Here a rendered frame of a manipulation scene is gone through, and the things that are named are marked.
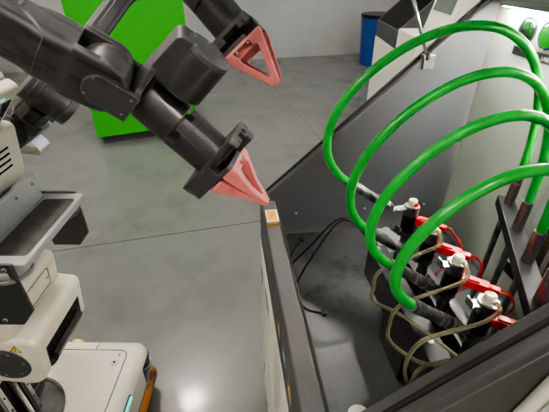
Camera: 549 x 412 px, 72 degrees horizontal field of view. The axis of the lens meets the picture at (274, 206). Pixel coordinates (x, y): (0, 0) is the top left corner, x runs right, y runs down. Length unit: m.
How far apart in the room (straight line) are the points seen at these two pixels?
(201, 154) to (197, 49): 0.12
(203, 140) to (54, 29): 0.18
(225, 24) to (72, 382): 1.31
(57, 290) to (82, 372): 0.55
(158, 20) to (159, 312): 2.58
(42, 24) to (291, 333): 0.56
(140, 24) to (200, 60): 3.34
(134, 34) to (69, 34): 3.32
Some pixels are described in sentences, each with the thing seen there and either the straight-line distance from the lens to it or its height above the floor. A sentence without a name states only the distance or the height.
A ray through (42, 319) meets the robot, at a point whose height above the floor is 0.80.
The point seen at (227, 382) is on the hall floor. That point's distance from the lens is 1.78.
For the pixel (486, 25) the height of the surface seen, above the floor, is 1.42.
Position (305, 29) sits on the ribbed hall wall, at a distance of 7.43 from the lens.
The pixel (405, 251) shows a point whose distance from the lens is 0.47.
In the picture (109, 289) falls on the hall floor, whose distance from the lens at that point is 2.28.
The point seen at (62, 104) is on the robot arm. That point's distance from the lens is 0.97.
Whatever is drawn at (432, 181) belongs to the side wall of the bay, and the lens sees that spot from 1.16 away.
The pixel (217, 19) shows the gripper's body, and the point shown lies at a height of 1.43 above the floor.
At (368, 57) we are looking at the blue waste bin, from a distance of 6.87.
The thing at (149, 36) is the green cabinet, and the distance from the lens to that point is 3.80.
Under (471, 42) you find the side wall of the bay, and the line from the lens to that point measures 1.05.
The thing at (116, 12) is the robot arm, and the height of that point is 1.40.
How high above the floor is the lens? 1.50
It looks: 33 degrees down
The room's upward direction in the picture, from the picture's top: straight up
